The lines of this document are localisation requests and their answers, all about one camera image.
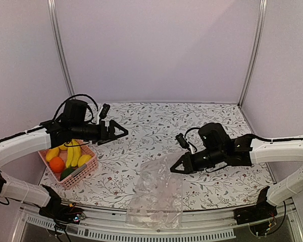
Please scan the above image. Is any orange fruit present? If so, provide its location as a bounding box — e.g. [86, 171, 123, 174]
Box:
[49, 157, 65, 173]

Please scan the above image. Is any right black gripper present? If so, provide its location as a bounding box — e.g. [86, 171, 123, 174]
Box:
[170, 146, 224, 174]

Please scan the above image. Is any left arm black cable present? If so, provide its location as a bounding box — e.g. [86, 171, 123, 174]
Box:
[54, 93, 99, 119]

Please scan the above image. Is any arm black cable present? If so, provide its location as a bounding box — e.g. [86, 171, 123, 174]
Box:
[184, 127, 201, 144]
[54, 93, 99, 119]

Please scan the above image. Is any green avocado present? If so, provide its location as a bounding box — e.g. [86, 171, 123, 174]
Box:
[60, 167, 75, 181]

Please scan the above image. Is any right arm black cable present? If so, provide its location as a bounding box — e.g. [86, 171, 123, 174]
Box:
[184, 127, 201, 144]

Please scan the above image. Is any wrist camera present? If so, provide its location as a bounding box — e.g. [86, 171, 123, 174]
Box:
[93, 103, 110, 125]
[175, 133, 195, 154]

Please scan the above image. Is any yellow mango left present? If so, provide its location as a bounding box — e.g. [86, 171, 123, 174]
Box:
[45, 147, 60, 162]

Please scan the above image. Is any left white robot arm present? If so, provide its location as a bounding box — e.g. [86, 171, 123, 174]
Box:
[0, 96, 128, 223]

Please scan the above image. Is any front aluminium rail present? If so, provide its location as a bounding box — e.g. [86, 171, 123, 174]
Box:
[11, 199, 303, 241]

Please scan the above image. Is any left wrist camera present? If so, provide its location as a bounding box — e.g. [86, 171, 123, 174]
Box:
[93, 103, 110, 125]

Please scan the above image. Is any pink plastic basket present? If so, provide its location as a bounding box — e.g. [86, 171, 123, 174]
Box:
[38, 140, 98, 190]

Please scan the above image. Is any left aluminium frame post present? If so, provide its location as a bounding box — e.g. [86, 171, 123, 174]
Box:
[47, 0, 75, 96]

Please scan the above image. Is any yellow mango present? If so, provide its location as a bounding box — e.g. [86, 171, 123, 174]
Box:
[77, 154, 92, 167]
[45, 147, 60, 162]

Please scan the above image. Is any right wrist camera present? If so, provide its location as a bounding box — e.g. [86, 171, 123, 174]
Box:
[175, 133, 195, 154]

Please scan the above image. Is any yellow lemon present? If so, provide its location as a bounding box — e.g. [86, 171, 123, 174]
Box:
[59, 145, 68, 151]

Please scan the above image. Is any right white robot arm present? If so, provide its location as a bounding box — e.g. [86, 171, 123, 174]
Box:
[170, 123, 303, 224]

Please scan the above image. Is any clear zip top bag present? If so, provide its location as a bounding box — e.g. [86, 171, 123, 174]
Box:
[125, 153, 183, 230]

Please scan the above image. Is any yellow mango right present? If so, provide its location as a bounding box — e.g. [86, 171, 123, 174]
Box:
[77, 154, 92, 167]

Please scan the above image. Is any right aluminium frame post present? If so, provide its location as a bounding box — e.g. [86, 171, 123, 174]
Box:
[238, 0, 268, 108]

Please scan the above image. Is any aluminium frame post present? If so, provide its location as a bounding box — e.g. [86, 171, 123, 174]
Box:
[238, 0, 268, 108]
[47, 0, 75, 96]

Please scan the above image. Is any yellow banana bunch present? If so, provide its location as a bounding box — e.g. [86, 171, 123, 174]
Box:
[65, 139, 81, 168]

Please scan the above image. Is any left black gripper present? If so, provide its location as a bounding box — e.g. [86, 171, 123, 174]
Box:
[71, 119, 129, 146]

